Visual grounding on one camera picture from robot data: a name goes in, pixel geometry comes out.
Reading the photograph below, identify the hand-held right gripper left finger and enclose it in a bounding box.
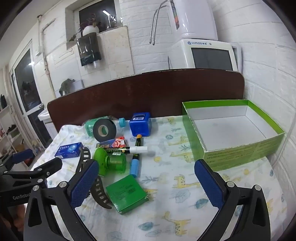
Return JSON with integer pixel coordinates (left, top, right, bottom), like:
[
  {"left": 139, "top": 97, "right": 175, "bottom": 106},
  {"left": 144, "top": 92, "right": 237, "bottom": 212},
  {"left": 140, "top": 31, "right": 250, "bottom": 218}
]
[{"left": 23, "top": 159, "right": 100, "bottom": 241}]

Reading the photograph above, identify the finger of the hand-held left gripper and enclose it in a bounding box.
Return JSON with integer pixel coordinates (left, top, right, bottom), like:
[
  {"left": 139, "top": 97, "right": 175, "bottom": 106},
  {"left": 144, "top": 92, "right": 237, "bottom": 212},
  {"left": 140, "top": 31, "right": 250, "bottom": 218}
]
[
  {"left": 0, "top": 149, "right": 34, "bottom": 172},
  {"left": 0, "top": 158, "right": 63, "bottom": 181}
]

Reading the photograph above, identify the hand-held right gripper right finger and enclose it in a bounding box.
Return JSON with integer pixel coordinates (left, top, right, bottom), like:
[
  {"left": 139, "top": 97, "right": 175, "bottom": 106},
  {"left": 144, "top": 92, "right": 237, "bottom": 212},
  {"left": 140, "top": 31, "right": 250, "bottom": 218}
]
[{"left": 194, "top": 159, "right": 271, "bottom": 241}]

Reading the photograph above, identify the black curved plastic strap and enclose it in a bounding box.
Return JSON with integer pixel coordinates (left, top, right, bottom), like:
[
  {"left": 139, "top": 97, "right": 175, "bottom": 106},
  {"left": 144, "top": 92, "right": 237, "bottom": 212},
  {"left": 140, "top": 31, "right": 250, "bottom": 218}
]
[{"left": 75, "top": 146, "right": 113, "bottom": 210}]

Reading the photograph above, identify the blue medicine box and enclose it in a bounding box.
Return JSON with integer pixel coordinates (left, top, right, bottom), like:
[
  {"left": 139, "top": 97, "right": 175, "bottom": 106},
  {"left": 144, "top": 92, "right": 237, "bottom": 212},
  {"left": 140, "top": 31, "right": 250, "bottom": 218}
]
[{"left": 55, "top": 142, "right": 84, "bottom": 159}]

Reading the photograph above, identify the green plastic canister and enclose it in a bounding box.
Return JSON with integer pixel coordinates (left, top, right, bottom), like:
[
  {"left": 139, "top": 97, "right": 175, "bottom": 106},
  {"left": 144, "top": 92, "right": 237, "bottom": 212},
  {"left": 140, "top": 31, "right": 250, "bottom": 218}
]
[{"left": 93, "top": 147, "right": 127, "bottom": 178}]

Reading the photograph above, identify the green cardboard box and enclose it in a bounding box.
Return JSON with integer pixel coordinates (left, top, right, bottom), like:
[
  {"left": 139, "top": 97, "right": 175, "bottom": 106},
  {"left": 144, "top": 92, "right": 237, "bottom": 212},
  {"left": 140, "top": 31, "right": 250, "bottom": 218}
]
[{"left": 182, "top": 100, "right": 286, "bottom": 172}]

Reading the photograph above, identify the small green box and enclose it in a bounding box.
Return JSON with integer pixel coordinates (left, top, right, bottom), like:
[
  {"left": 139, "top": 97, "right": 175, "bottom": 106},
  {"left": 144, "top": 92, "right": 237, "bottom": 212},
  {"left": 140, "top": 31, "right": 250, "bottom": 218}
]
[{"left": 106, "top": 174, "right": 149, "bottom": 215}]

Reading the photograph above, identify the black marker with blue cap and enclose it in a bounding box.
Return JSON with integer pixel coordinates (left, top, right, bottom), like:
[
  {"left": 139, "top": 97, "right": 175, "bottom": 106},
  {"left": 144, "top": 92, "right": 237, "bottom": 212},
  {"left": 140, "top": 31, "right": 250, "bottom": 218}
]
[{"left": 129, "top": 134, "right": 143, "bottom": 178}]

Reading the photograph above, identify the playing card box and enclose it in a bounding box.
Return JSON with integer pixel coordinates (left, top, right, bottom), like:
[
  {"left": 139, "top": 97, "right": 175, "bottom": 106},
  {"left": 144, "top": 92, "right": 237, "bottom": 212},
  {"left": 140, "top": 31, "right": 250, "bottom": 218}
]
[{"left": 96, "top": 136, "right": 128, "bottom": 149}]

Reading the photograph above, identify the black marker with white cap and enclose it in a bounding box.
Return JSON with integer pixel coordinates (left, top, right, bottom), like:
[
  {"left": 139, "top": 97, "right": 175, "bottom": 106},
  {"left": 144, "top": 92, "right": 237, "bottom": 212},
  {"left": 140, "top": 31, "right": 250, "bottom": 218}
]
[{"left": 97, "top": 146, "right": 148, "bottom": 155}]

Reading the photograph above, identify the blue plastic cube container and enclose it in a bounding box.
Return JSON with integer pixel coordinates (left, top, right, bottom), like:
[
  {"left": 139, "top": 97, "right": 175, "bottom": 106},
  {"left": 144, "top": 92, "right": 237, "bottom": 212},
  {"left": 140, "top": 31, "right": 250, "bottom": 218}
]
[{"left": 129, "top": 112, "right": 152, "bottom": 137}]

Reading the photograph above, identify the white storage shelf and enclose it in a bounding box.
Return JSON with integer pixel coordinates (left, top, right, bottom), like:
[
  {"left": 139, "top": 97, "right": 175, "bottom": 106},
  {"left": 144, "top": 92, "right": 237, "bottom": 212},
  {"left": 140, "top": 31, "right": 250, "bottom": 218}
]
[{"left": 0, "top": 67, "right": 26, "bottom": 163}]

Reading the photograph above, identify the giraffe printed blanket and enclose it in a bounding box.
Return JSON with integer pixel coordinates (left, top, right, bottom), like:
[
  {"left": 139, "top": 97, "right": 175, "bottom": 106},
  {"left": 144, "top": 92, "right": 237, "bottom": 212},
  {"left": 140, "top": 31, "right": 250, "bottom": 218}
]
[{"left": 43, "top": 116, "right": 286, "bottom": 241}]

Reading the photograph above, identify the white washbasin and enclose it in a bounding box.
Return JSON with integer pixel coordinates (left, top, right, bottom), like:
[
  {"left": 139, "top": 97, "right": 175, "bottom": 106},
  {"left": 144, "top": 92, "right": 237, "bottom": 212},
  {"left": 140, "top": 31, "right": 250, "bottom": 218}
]
[{"left": 38, "top": 109, "right": 58, "bottom": 139}]

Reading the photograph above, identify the green bottle with blue cap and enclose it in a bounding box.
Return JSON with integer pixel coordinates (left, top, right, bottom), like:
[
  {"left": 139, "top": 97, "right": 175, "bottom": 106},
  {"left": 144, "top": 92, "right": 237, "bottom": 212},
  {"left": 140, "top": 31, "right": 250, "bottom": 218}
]
[{"left": 83, "top": 117, "right": 126, "bottom": 137}]

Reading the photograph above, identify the black tape roll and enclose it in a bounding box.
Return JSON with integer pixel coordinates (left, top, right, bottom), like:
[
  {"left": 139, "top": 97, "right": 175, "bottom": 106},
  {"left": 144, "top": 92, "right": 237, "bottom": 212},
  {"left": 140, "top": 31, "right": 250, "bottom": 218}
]
[{"left": 93, "top": 119, "right": 117, "bottom": 142}]

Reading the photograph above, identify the glass door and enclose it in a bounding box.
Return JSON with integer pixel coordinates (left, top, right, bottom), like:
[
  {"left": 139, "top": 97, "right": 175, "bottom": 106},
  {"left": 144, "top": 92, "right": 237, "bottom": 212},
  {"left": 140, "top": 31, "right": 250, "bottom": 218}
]
[{"left": 9, "top": 44, "right": 52, "bottom": 149}]

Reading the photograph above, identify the toy dinosaur figure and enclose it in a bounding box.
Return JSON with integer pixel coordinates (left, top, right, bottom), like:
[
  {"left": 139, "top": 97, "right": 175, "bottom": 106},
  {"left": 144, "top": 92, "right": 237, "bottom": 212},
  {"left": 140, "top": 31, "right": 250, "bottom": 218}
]
[{"left": 59, "top": 79, "right": 75, "bottom": 95}]

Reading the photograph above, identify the brown wooden headboard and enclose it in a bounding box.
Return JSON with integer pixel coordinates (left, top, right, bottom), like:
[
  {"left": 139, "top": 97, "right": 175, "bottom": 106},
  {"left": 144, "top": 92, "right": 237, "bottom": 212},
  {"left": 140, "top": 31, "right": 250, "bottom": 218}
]
[{"left": 47, "top": 69, "right": 245, "bottom": 139}]

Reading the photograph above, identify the dark cup dispenser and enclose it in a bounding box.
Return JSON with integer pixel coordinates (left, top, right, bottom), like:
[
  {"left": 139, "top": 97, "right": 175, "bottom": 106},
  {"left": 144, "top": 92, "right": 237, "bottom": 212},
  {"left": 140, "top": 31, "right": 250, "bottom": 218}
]
[{"left": 77, "top": 32, "right": 102, "bottom": 67}]

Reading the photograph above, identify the white Yimao monitor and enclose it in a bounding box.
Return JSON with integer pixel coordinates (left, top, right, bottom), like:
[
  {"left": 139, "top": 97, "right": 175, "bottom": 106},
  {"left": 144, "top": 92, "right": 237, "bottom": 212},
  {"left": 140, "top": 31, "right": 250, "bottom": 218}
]
[{"left": 168, "top": 39, "right": 242, "bottom": 72}]

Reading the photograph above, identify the white vase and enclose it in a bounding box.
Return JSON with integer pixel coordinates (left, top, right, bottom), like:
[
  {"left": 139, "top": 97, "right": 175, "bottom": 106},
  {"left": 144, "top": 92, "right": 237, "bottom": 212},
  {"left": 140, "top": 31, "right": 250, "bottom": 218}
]
[{"left": 82, "top": 25, "right": 100, "bottom": 36}]

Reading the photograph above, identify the dark leafy plant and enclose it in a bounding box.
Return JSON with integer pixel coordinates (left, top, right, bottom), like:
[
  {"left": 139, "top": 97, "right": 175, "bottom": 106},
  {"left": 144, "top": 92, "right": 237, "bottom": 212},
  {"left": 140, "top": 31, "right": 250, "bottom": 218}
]
[{"left": 77, "top": 13, "right": 102, "bottom": 33}]

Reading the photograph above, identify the window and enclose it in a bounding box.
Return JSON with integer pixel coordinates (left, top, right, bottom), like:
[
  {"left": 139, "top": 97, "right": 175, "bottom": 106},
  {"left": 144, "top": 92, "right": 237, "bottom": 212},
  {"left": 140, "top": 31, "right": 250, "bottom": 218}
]
[{"left": 79, "top": 0, "right": 123, "bottom": 32}]

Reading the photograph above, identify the white water dispenser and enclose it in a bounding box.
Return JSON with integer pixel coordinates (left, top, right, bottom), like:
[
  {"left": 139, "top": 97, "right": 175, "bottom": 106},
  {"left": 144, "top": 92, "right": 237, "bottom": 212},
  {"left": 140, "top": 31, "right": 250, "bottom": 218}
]
[{"left": 170, "top": 0, "right": 218, "bottom": 41}]

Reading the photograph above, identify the metal flexible hose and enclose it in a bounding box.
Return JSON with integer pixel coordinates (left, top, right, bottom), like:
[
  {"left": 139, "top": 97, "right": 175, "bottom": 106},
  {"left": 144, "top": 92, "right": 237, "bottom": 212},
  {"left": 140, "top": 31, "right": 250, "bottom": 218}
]
[{"left": 149, "top": 0, "right": 173, "bottom": 45}]

